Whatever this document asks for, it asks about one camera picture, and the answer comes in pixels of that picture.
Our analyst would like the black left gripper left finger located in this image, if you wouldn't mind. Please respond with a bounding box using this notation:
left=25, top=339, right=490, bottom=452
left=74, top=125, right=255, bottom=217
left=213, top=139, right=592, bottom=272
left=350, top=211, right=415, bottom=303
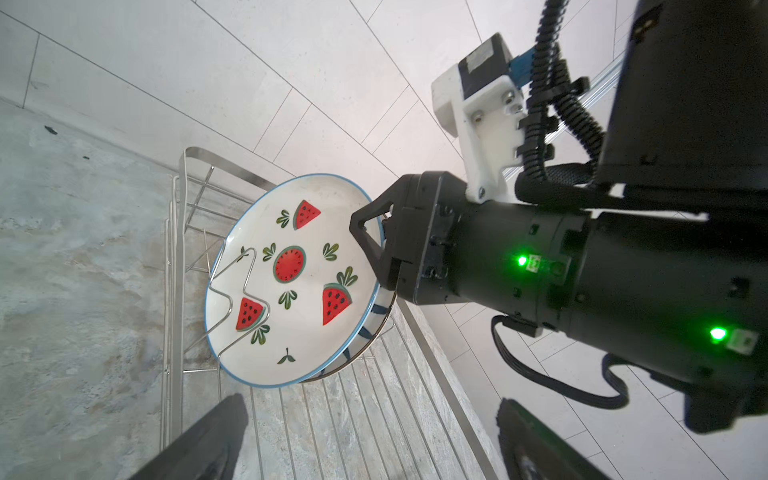
left=131, top=393, right=248, bottom=480

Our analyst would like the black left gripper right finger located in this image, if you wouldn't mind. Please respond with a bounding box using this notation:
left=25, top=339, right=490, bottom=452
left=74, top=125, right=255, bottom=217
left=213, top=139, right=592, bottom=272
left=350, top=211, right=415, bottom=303
left=497, top=399, right=609, bottom=480

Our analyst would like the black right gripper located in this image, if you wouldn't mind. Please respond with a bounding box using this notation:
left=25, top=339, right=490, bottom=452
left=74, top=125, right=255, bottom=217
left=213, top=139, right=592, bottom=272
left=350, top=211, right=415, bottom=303
left=349, top=172, right=589, bottom=330

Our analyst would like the white blue striped plate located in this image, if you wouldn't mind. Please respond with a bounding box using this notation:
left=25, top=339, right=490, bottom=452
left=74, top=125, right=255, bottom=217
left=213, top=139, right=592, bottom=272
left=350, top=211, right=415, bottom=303
left=304, top=288, right=396, bottom=383

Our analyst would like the white watermelon pattern plate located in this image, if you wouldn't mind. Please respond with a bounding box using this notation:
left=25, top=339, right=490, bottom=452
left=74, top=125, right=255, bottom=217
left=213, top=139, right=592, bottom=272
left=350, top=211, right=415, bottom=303
left=204, top=174, right=385, bottom=388

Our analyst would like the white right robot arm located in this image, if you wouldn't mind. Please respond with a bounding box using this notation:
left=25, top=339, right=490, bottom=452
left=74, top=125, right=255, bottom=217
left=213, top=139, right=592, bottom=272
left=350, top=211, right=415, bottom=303
left=349, top=1, right=767, bottom=434

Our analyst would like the metal wire dish rack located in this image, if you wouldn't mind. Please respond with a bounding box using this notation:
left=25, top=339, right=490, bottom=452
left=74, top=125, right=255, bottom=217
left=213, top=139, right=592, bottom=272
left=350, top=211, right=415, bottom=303
left=159, top=147, right=501, bottom=479

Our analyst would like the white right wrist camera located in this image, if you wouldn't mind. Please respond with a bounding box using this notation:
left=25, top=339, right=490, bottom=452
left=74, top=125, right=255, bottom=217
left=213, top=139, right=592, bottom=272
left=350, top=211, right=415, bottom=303
left=431, top=33, right=533, bottom=204

